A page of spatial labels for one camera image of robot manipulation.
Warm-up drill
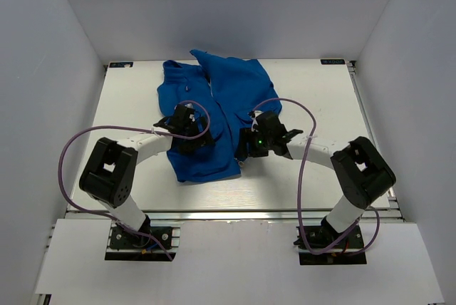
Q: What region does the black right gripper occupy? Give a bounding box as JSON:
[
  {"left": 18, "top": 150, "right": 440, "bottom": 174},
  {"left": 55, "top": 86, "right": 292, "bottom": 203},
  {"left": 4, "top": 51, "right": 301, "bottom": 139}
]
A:
[{"left": 234, "top": 128, "right": 273, "bottom": 158}]

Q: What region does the blue zip-up jacket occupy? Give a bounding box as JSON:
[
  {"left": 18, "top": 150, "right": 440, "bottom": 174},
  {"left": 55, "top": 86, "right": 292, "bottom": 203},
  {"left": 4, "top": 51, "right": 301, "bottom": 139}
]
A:
[{"left": 157, "top": 49, "right": 282, "bottom": 182}]

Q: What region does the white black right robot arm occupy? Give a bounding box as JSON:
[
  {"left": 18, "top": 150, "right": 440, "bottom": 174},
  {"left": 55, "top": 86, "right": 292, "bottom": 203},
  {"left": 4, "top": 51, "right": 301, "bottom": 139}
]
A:
[{"left": 235, "top": 111, "right": 396, "bottom": 249}]

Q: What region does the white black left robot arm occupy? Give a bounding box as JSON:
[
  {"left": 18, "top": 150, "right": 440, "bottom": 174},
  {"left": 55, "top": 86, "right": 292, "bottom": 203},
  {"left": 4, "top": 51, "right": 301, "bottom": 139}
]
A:
[{"left": 79, "top": 101, "right": 214, "bottom": 247}]

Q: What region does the left blue corner label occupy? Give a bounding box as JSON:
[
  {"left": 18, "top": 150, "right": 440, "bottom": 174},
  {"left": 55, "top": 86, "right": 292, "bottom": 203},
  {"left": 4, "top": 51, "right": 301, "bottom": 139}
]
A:
[{"left": 108, "top": 61, "right": 133, "bottom": 68}]

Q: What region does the blue corner label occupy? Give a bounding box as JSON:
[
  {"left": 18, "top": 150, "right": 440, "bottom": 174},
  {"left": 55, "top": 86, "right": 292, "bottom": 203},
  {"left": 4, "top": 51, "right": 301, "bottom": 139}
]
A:
[
  {"left": 108, "top": 61, "right": 133, "bottom": 68},
  {"left": 320, "top": 58, "right": 346, "bottom": 65}
]

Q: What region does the right blue corner label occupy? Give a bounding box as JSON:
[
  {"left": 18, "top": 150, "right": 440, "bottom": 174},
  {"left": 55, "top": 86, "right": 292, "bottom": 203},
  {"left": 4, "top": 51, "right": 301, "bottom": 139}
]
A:
[{"left": 320, "top": 58, "right": 346, "bottom": 65}]

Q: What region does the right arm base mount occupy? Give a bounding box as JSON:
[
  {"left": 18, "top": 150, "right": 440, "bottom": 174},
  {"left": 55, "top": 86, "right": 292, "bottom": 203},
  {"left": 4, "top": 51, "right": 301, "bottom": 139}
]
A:
[{"left": 291, "top": 219, "right": 368, "bottom": 267}]

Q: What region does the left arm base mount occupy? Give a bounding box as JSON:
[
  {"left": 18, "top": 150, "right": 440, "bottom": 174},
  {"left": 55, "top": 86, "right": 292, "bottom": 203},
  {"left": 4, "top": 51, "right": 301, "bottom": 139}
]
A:
[{"left": 105, "top": 224, "right": 180, "bottom": 262}]

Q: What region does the aluminium front rail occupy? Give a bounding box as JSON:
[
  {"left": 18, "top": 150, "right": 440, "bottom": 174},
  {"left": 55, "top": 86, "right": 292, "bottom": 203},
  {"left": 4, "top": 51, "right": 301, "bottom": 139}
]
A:
[{"left": 65, "top": 209, "right": 403, "bottom": 221}]

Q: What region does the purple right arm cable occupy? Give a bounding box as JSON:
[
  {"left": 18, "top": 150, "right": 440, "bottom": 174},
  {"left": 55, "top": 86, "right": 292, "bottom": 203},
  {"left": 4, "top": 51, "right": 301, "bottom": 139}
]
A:
[{"left": 253, "top": 98, "right": 381, "bottom": 256}]

